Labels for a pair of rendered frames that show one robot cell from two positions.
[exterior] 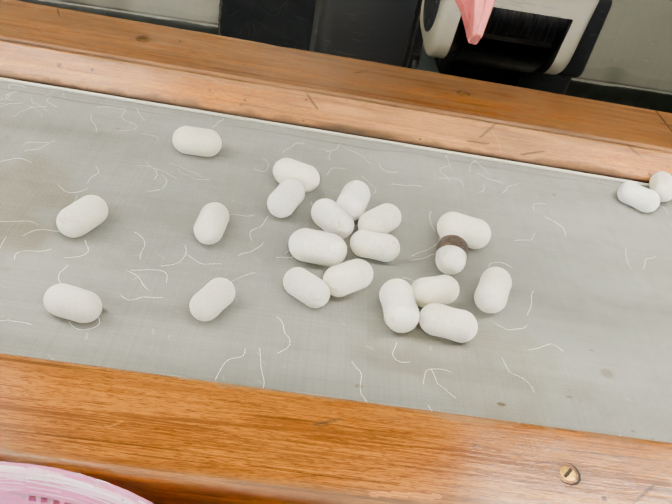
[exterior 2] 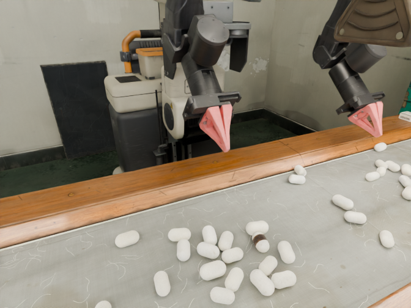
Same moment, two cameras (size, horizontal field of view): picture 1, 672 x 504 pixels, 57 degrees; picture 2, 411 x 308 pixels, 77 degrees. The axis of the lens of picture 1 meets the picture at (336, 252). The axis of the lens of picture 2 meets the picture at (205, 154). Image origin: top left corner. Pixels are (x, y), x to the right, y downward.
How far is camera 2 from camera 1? 0.15 m
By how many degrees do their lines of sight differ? 19
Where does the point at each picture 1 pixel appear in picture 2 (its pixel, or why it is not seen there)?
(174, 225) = (143, 292)
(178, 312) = not seen: outside the picture
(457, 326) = (290, 280)
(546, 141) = (255, 170)
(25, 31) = (8, 217)
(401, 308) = (267, 285)
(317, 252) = (216, 274)
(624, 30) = not seen: hidden behind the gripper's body
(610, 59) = not seen: hidden behind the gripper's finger
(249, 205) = (168, 260)
